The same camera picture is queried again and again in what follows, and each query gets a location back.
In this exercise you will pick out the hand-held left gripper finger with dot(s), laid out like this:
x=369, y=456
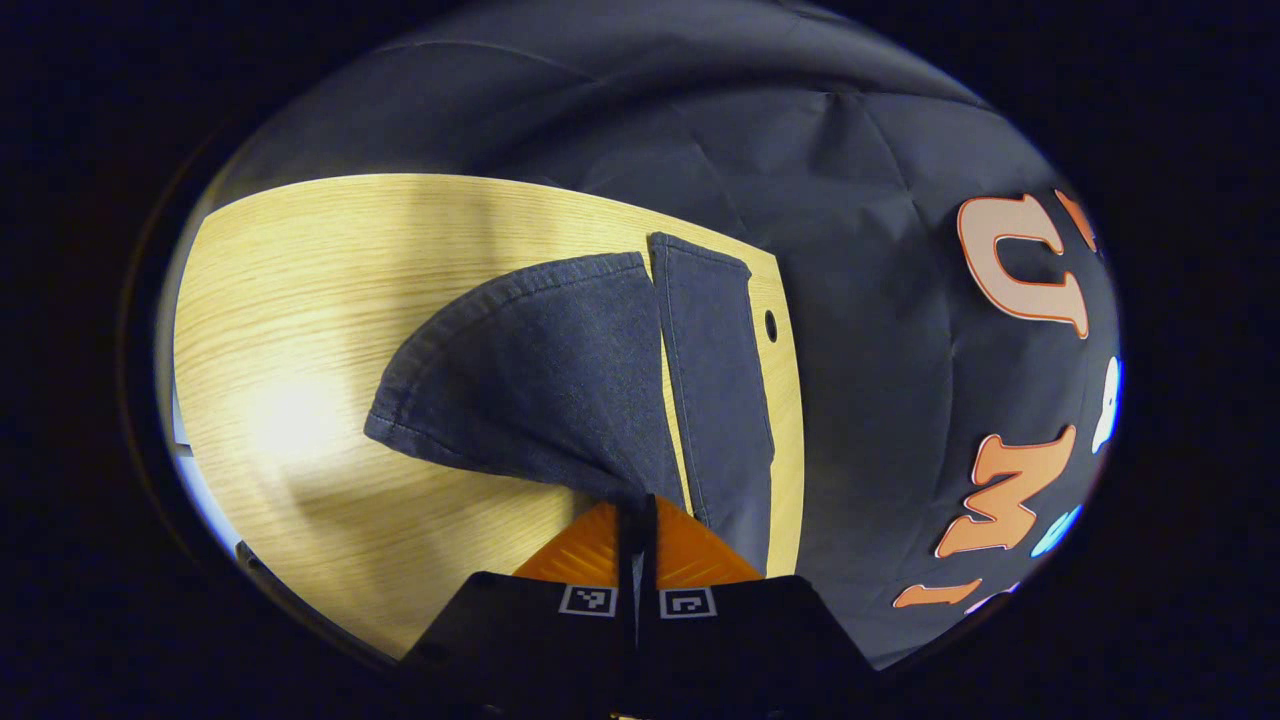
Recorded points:
x=628, y=550
x=648, y=550

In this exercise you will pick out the dark blue jeans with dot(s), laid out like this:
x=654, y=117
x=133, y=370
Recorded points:
x=540, y=380

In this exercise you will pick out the black backdrop cloth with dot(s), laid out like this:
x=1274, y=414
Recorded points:
x=850, y=300

